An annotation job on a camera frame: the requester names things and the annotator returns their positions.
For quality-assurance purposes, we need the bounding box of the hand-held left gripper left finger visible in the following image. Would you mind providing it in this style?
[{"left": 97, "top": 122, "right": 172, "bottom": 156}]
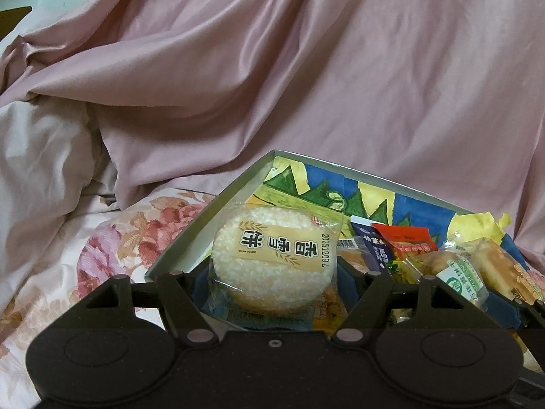
[{"left": 83, "top": 262, "right": 217, "bottom": 347}]

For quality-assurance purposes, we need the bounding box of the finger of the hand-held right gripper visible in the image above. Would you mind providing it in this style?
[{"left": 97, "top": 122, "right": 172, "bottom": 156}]
[{"left": 483, "top": 298, "right": 545, "bottom": 329}]

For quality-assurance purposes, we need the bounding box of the floral bed sheet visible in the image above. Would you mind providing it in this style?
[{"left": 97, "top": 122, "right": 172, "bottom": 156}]
[{"left": 0, "top": 187, "right": 222, "bottom": 393}]

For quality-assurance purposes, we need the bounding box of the grey cardboard box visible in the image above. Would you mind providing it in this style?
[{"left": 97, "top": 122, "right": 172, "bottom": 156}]
[{"left": 142, "top": 149, "right": 512, "bottom": 333}]

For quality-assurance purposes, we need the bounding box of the navy blue stick packet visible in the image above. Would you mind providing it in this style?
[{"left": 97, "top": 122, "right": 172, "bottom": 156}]
[{"left": 350, "top": 215, "right": 396, "bottom": 273}]

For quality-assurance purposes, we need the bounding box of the wooden headboard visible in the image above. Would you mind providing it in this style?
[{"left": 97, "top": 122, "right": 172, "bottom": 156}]
[{"left": 0, "top": 6, "right": 32, "bottom": 43}]

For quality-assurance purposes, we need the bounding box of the colourful painted paper lining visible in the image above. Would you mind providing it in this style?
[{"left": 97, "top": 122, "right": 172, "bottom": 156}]
[{"left": 245, "top": 155, "right": 512, "bottom": 265}]

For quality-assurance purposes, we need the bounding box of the red spicy snack packet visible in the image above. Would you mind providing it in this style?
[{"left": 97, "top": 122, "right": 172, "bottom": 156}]
[{"left": 370, "top": 223, "right": 439, "bottom": 260}]

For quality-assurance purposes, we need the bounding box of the pink satin sheet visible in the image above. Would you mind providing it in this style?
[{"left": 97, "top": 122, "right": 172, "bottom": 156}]
[{"left": 0, "top": 0, "right": 545, "bottom": 273}]

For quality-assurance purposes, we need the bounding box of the bread packet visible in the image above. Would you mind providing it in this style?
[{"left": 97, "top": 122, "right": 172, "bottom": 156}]
[{"left": 472, "top": 236, "right": 545, "bottom": 307}]

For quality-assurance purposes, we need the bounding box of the green label biscuit packet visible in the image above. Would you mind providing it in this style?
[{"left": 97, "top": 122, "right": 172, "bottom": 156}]
[{"left": 419, "top": 234, "right": 490, "bottom": 307}]

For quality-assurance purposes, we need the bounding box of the pale pink duvet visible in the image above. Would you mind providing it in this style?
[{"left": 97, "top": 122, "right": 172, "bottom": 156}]
[{"left": 0, "top": 98, "right": 120, "bottom": 307}]

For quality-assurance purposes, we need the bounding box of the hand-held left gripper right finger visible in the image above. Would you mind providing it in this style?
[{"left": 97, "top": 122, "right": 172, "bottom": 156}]
[{"left": 334, "top": 260, "right": 471, "bottom": 346}]

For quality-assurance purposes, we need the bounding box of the rice cracker packet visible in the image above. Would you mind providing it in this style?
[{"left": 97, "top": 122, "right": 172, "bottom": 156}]
[{"left": 200, "top": 202, "right": 345, "bottom": 318}]

